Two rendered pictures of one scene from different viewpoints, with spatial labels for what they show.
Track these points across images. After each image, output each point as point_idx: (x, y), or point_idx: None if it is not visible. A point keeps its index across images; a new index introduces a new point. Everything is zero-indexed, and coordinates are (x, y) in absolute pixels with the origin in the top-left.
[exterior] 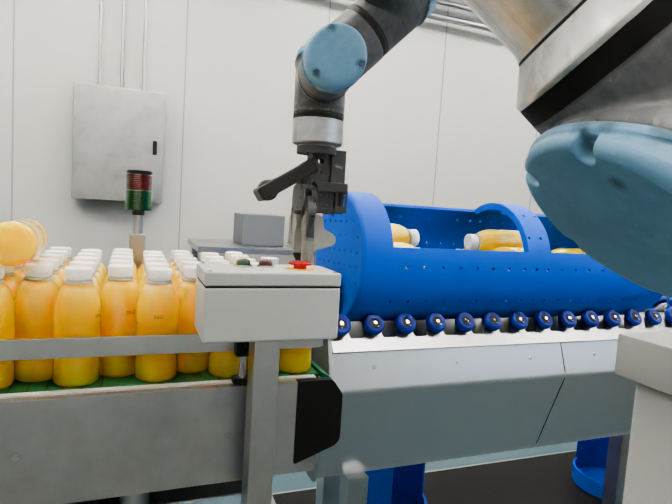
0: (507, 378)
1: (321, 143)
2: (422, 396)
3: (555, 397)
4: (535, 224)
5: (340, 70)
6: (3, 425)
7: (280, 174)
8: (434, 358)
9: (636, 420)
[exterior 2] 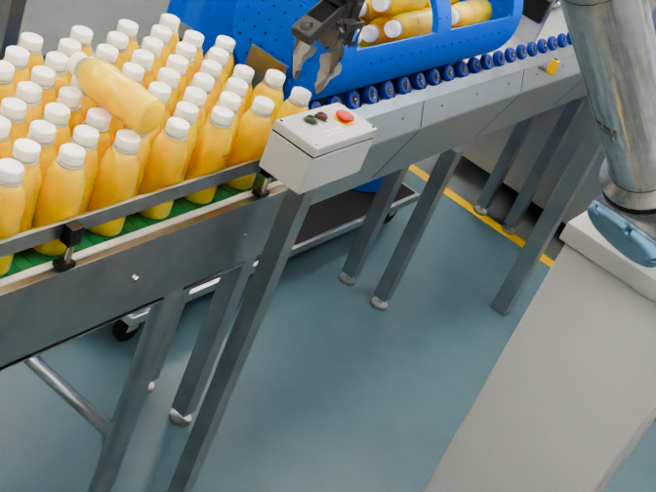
0: (385, 140)
1: None
2: None
3: (404, 144)
4: (445, 0)
5: None
6: (136, 259)
7: (313, 10)
8: None
9: (559, 258)
